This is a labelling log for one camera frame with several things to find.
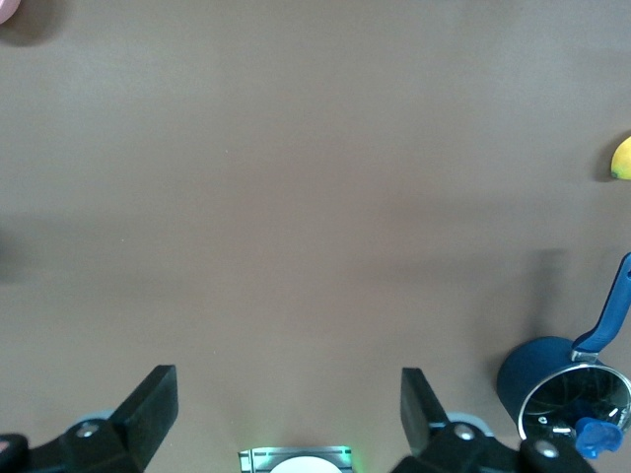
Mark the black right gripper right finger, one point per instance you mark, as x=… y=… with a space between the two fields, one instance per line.
x=424 y=428

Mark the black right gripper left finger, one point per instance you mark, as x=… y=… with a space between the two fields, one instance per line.
x=143 y=424

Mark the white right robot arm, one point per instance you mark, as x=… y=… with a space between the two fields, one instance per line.
x=305 y=467

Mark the dark blue saucepan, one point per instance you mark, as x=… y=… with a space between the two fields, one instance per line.
x=522 y=374

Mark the glass lid with blue knob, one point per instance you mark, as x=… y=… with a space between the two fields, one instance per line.
x=567 y=394

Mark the yellow lemon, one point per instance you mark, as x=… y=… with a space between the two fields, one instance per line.
x=623 y=160

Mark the pink bowl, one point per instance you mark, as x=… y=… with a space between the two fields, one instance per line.
x=6 y=7

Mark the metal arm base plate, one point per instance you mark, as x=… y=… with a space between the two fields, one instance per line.
x=249 y=460

